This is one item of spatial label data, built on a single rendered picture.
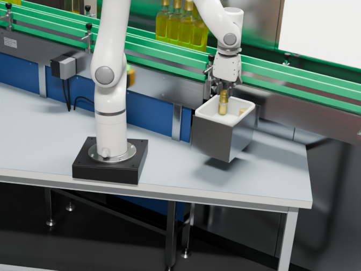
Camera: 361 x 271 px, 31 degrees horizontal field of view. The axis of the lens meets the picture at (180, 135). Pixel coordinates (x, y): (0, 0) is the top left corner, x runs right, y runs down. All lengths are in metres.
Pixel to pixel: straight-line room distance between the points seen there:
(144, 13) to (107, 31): 0.73
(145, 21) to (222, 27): 0.87
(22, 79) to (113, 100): 0.92
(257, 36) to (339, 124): 0.53
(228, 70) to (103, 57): 0.46
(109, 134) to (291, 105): 0.73
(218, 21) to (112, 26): 0.38
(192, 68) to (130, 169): 0.51
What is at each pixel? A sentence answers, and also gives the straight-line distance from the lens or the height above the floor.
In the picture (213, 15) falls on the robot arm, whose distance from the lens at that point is 2.26.
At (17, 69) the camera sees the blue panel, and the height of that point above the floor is 0.85.
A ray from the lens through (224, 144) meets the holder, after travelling 2.47.
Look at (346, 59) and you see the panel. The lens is 2.67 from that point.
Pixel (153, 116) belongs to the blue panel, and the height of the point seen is 0.82.
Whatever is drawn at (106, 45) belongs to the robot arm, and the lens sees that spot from 2.34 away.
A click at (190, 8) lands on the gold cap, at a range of 2.73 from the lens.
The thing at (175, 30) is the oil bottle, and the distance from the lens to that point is 2.77.
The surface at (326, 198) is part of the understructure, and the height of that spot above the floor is 0.52.
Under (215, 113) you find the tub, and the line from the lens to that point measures 2.64.
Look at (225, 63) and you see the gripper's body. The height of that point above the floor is 1.22.
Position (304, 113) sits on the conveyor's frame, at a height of 1.00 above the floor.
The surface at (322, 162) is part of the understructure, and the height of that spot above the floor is 0.69.
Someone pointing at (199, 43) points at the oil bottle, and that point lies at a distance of 2.73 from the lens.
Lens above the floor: 2.10
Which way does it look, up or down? 28 degrees down
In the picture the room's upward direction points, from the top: 4 degrees clockwise
